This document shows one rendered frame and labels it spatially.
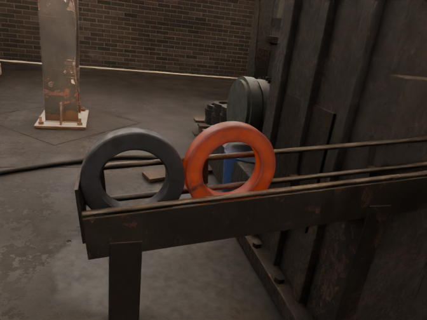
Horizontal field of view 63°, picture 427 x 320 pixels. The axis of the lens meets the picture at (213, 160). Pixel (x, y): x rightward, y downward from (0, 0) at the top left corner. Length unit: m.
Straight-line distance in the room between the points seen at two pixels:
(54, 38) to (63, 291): 2.16
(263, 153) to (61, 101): 2.64
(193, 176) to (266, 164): 0.15
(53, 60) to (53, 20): 0.29
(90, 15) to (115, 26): 0.43
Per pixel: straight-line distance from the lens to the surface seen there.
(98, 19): 6.66
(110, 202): 0.66
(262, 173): 0.70
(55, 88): 3.18
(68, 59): 3.12
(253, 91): 1.95
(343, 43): 1.13
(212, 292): 1.40
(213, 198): 0.66
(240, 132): 0.65
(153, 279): 1.44
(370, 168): 0.90
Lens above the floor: 0.93
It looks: 21 degrees down
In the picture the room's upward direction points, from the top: 7 degrees clockwise
